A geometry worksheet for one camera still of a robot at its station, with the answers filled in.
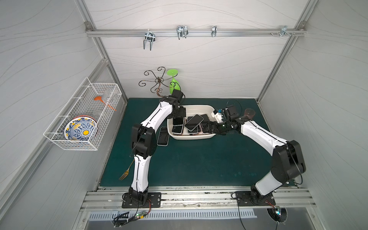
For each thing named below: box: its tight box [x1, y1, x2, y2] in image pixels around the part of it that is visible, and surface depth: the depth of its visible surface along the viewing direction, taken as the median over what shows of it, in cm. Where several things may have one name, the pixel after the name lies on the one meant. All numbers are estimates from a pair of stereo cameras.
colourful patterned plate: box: [63, 115, 98, 141], surface depth 62 cm
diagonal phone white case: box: [184, 114, 205, 132], surface depth 104 cm
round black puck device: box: [266, 207, 288, 223], surface depth 73 cm
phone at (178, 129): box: [171, 117, 186, 136], surface depth 97 cm
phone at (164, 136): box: [156, 126, 171, 147], surface depth 97 cm
